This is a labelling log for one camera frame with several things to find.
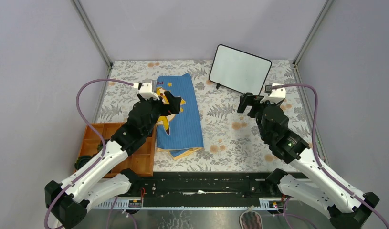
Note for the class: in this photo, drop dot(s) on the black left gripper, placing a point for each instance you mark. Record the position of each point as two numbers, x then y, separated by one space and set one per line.
173 108

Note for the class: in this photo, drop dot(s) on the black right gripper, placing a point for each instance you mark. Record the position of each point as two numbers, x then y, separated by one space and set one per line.
244 100

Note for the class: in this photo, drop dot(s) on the black framed whiteboard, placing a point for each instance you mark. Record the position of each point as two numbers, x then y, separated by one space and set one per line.
238 70

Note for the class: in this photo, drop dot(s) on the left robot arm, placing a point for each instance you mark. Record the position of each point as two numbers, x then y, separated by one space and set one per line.
70 200

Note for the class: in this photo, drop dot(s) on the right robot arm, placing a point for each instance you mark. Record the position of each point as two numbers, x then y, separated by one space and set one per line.
345 206

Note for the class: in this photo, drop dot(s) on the blue cartoon cloth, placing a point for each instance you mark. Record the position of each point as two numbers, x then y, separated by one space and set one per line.
179 134

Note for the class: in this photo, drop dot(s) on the floral tablecloth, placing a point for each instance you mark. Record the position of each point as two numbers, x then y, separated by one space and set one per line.
231 140

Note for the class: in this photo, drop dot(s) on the black roll in tray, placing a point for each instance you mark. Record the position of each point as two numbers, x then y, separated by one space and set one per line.
81 161

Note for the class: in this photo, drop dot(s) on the striped object at bottom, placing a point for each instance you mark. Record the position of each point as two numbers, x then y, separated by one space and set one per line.
250 219

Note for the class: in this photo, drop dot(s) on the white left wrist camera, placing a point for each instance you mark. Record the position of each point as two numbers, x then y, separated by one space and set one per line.
147 89

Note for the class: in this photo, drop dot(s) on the black mounting rail base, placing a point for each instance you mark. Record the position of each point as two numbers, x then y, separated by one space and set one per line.
200 191

